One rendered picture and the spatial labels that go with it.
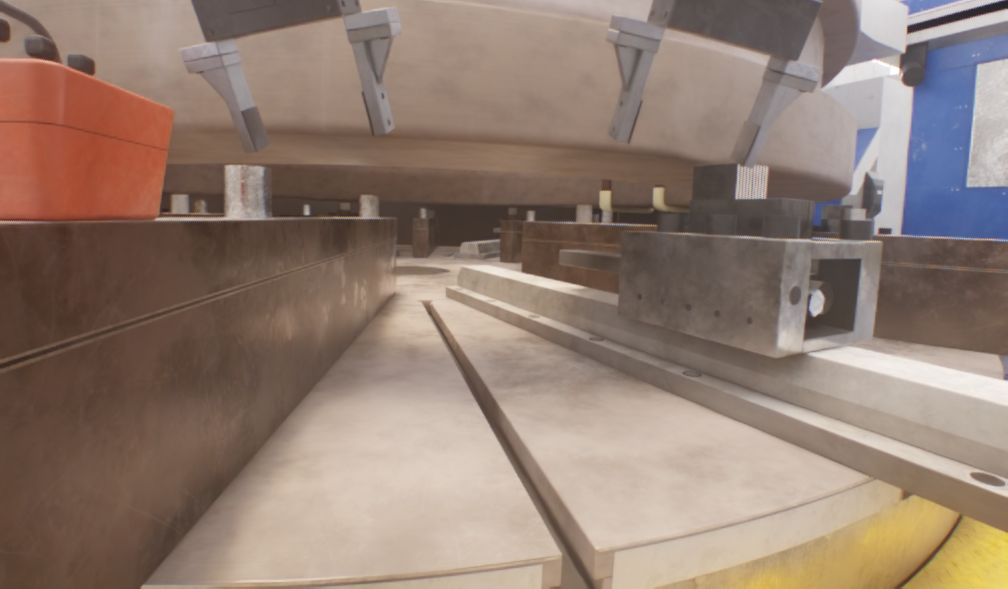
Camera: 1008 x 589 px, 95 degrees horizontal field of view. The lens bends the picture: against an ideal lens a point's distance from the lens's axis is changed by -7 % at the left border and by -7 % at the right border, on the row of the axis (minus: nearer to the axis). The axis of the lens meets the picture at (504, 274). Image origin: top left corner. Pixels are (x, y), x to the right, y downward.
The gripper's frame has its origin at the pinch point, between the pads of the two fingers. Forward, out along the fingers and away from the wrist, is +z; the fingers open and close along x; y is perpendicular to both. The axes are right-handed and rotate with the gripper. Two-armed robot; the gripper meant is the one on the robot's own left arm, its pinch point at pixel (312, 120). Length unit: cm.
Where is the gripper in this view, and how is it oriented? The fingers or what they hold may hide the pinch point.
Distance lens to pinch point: 51.6
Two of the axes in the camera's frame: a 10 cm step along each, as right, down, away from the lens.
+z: 1.4, 8.7, 4.8
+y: 1.1, -5.0, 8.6
